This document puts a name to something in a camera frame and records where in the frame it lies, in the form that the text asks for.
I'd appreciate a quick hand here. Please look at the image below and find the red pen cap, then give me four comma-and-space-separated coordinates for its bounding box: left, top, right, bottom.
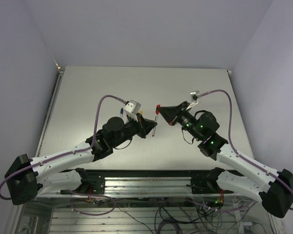
155, 104, 161, 115

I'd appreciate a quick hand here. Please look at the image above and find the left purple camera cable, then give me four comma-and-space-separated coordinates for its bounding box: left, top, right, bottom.
0, 94, 127, 200

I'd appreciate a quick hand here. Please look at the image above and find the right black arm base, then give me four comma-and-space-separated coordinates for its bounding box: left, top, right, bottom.
186, 167, 225, 194

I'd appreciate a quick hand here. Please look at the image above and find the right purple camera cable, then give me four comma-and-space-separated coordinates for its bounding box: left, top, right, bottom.
197, 89, 293, 210

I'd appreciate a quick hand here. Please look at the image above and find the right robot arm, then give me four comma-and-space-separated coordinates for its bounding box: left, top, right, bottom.
156, 101, 293, 218

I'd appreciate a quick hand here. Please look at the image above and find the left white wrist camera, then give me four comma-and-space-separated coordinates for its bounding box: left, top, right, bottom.
123, 100, 141, 118

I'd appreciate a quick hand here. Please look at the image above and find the aluminium frame rail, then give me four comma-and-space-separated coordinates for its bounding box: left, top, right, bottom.
17, 177, 269, 198

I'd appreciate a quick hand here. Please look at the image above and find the floor cable bundle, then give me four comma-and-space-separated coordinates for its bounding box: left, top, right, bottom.
70, 192, 259, 234

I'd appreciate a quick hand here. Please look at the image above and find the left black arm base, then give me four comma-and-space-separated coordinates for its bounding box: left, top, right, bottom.
61, 168, 105, 195

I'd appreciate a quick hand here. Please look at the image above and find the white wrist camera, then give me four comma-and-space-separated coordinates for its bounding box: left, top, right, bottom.
187, 91, 200, 110
123, 100, 141, 118

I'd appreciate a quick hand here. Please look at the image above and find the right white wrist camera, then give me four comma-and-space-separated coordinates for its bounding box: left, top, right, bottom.
187, 91, 200, 110

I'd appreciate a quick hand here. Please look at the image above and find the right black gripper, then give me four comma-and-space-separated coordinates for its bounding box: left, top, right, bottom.
157, 102, 202, 141

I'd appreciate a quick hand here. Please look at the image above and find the blue pen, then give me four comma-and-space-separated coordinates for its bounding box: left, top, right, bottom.
120, 108, 124, 119

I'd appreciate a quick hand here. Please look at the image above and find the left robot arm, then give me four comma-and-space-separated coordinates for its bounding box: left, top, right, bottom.
4, 114, 157, 205

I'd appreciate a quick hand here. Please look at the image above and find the red pen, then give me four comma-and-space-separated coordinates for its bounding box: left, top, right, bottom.
152, 114, 158, 137

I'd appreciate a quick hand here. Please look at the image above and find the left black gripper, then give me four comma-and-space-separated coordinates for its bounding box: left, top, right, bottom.
111, 111, 156, 146

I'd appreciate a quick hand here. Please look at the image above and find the purple camera cable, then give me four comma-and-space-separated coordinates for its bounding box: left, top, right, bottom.
197, 89, 293, 210
0, 94, 127, 200

